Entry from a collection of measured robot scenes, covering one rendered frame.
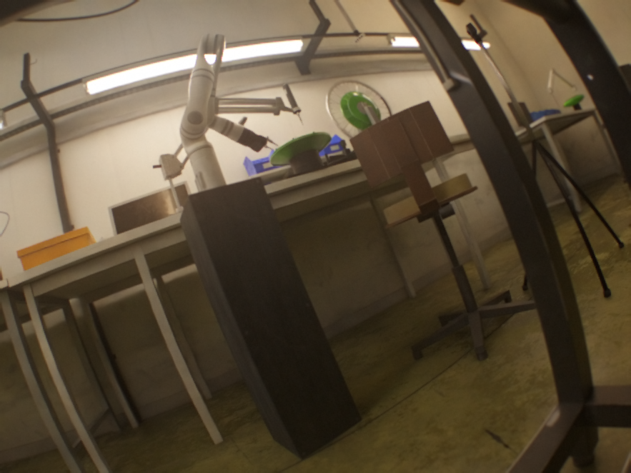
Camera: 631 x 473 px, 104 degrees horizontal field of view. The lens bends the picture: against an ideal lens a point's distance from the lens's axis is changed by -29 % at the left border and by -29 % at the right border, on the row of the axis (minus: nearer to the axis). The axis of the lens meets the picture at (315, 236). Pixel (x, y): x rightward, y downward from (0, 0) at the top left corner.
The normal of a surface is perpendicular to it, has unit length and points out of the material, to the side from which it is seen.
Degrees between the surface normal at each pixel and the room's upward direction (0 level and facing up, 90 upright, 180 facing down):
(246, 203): 90
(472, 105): 90
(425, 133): 90
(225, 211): 90
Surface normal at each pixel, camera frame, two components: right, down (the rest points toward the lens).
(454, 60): -0.83, 0.30
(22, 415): 0.34, -0.22
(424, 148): -0.29, 0.04
